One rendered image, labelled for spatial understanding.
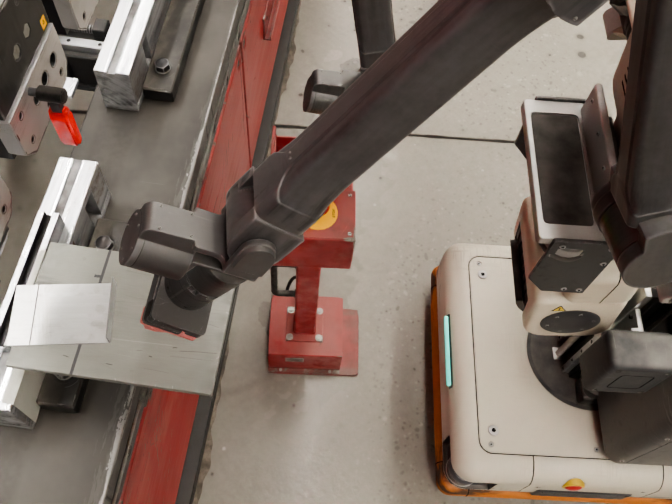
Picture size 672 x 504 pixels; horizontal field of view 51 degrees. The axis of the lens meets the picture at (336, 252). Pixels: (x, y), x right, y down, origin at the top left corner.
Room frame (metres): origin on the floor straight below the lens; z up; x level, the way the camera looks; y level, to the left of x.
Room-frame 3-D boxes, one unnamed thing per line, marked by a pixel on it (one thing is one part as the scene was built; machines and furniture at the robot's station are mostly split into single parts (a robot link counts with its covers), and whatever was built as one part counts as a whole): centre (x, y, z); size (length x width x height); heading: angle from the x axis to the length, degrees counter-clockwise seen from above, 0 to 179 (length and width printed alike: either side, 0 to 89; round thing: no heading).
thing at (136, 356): (0.33, 0.26, 1.00); 0.26 x 0.18 x 0.01; 90
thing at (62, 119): (0.49, 0.34, 1.20); 0.04 x 0.02 x 0.10; 90
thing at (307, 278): (0.70, 0.06, 0.39); 0.05 x 0.05 x 0.54; 6
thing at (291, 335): (0.70, 0.06, 0.13); 0.10 x 0.10 x 0.01; 6
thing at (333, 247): (0.70, 0.06, 0.75); 0.20 x 0.16 x 0.18; 6
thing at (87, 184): (0.39, 0.41, 0.92); 0.39 x 0.06 x 0.10; 0
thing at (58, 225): (0.37, 0.41, 0.99); 0.20 x 0.03 x 0.03; 0
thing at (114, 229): (0.37, 0.35, 0.89); 0.30 x 0.05 x 0.03; 0
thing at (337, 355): (0.71, 0.03, 0.06); 0.25 x 0.20 x 0.12; 96
